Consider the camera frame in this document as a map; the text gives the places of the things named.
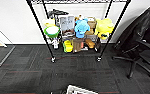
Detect black wire shelf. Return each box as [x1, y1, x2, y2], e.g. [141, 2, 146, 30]
[25, 0, 132, 64]

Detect small yellow cup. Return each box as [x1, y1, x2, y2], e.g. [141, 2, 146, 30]
[62, 39, 74, 54]

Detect grey and white boxed item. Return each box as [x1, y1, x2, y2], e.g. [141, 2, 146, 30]
[59, 15, 76, 38]

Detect brown packet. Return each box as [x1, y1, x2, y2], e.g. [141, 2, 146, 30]
[72, 37, 86, 54]

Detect small white bottle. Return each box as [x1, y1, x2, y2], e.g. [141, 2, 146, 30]
[52, 38, 61, 51]

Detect yellow plush toy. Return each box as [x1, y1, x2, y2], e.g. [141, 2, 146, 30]
[94, 17, 115, 41]

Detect green and white bowl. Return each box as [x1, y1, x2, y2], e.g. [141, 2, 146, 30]
[43, 25, 62, 39]

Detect pale yellow toy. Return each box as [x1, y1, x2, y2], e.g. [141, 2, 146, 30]
[42, 18, 56, 29]

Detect small tan carton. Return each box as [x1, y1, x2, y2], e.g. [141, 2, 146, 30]
[86, 16, 98, 35]

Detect brown plush toy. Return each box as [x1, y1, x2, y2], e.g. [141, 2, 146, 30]
[84, 37, 97, 50]

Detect blue plush toy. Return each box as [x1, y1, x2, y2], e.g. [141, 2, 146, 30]
[74, 18, 91, 40]

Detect black office chair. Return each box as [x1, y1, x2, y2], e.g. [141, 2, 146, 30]
[111, 4, 150, 80]

